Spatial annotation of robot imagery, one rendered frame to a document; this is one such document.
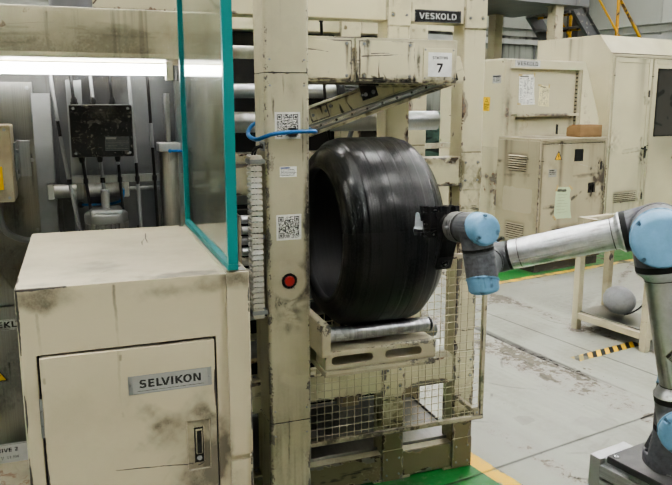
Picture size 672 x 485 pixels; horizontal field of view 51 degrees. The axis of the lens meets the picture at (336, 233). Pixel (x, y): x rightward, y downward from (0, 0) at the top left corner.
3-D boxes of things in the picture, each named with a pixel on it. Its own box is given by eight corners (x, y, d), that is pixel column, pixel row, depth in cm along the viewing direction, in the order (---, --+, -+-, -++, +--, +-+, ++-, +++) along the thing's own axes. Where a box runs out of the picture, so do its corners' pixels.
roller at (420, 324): (326, 332, 204) (321, 325, 208) (325, 346, 206) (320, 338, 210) (434, 320, 216) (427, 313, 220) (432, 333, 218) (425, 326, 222)
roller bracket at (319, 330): (322, 359, 202) (322, 326, 200) (283, 319, 238) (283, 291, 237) (333, 358, 203) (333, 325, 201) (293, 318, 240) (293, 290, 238)
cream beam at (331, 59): (288, 82, 222) (287, 34, 220) (267, 84, 245) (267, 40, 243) (458, 84, 243) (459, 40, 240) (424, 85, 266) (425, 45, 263)
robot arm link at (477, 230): (476, 252, 160) (470, 215, 159) (452, 249, 170) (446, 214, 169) (505, 245, 162) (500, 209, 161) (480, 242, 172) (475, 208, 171)
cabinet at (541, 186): (535, 274, 657) (542, 139, 635) (492, 262, 707) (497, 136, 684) (601, 263, 703) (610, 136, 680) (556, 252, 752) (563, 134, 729)
